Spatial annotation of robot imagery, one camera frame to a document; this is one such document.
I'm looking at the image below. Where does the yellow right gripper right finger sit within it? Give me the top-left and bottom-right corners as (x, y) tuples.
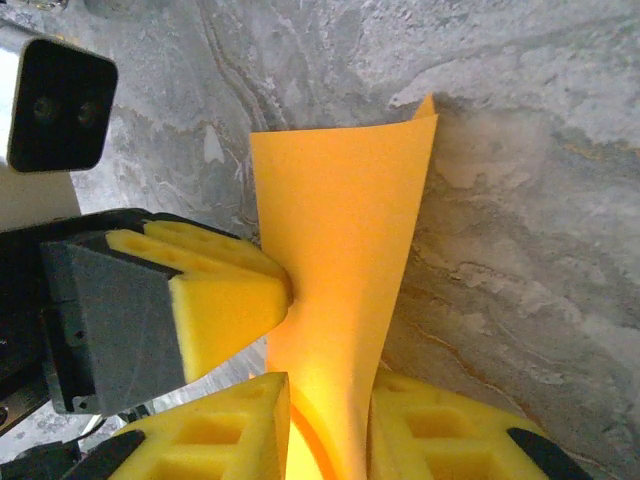
(367, 369), (596, 480)

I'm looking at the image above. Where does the orange cloth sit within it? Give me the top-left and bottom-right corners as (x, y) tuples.
(248, 92), (440, 480)

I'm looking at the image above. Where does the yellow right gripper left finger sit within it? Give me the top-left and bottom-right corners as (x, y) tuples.
(72, 372), (292, 480)

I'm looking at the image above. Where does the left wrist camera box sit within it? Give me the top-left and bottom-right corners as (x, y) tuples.
(0, 34), (120, 175)

